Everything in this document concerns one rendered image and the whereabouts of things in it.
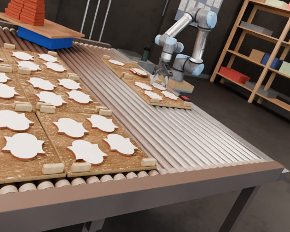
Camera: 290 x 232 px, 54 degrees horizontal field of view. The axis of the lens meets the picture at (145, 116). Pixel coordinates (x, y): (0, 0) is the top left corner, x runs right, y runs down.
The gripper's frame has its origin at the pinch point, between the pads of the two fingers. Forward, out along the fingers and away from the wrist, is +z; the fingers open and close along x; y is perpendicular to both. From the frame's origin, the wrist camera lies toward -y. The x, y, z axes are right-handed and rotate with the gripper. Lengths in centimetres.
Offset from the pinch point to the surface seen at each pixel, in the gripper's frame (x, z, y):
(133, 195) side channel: 76, 8, -105
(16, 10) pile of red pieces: 89, -21, 75
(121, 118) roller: 54, 6, -50
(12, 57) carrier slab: 97, 0, 14
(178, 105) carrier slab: 2.4, 2.8, -29.7
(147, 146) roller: 53, 8, -75
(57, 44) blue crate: 61, -5, 56
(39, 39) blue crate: 74, -6, 59
